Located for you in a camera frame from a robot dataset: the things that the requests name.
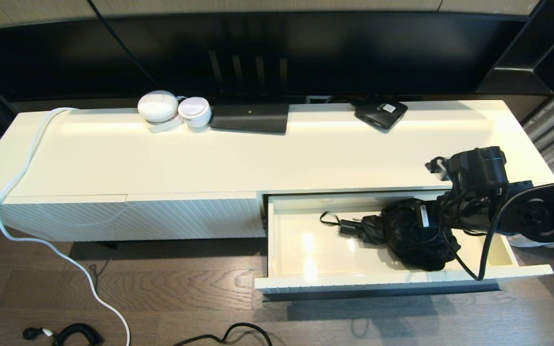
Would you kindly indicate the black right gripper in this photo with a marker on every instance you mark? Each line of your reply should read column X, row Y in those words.
column 433, row 216

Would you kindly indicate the black umbrella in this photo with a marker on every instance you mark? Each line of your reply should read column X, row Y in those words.
column 402, row 240

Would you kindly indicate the white fluted drawer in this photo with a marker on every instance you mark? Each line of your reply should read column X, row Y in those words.
column 306, row 250

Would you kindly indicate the white tv cabinet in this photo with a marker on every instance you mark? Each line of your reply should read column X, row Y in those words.
column 161, row 158

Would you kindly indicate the black set-top box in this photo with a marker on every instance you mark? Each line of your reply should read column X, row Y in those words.
column 378, row 114

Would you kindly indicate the black television screen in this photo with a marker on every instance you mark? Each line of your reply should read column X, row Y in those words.
column 354, row 53

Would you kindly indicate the black router with antennas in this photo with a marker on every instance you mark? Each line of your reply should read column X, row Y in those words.
column 250, row 117

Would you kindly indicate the small white round device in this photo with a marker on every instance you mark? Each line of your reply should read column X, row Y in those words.
column 194, row 111

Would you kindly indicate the large white round device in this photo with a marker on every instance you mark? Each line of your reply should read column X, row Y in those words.
column 157, row 106

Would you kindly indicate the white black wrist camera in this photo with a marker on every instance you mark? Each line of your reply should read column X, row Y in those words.
column 438, row 168

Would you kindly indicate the black wall shelf unit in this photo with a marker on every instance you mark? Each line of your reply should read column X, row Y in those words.
column 522, row 72

